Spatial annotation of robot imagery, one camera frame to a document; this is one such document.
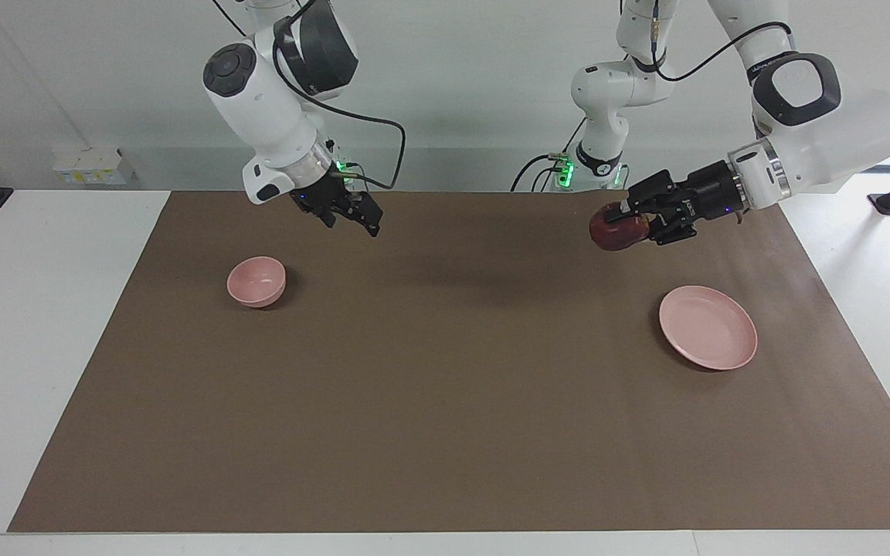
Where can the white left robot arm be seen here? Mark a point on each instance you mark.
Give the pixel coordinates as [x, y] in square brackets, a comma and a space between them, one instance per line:
[839, 131]

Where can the brown paper table mat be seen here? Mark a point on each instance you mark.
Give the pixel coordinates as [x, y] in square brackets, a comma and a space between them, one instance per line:
[445, 401]

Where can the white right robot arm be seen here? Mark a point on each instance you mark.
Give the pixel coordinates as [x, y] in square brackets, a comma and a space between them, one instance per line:
[267, 108]

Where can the dark red apple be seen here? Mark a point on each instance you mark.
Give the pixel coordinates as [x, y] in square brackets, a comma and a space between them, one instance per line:
[615, 235]

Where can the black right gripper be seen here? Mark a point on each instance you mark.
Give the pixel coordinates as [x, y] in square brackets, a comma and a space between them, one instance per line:
[333, 194]

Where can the white wall socket box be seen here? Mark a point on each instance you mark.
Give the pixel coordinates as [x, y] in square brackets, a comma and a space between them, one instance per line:
[93, 166]

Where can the pink plate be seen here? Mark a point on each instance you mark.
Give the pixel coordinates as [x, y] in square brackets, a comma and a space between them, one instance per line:
[708, 328]

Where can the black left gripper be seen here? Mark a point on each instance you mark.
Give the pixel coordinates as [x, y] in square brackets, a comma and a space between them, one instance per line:
[684, 201]

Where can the pink bowl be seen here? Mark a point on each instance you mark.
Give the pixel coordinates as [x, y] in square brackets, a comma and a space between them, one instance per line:
[256, 281]

